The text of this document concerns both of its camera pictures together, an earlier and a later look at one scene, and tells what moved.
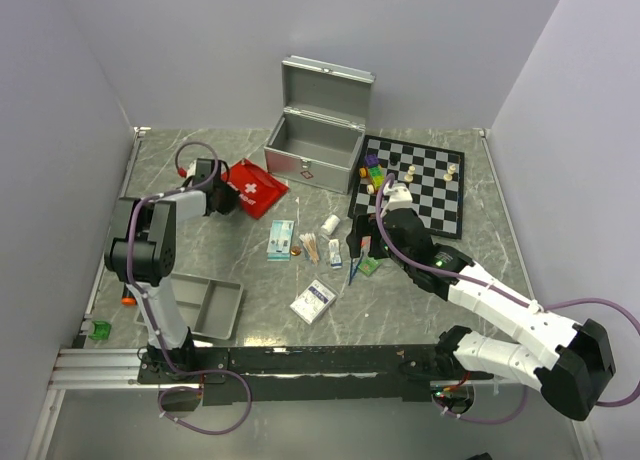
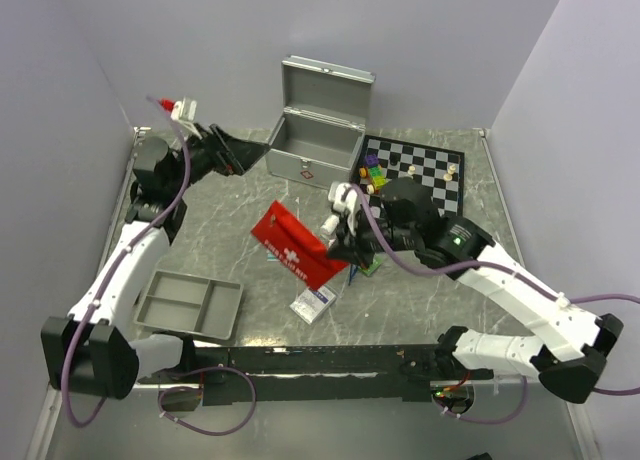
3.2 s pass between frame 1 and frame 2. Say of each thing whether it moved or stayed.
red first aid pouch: moved
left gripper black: moved
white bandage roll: stayed
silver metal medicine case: stayed
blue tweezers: stayed
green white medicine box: stayed
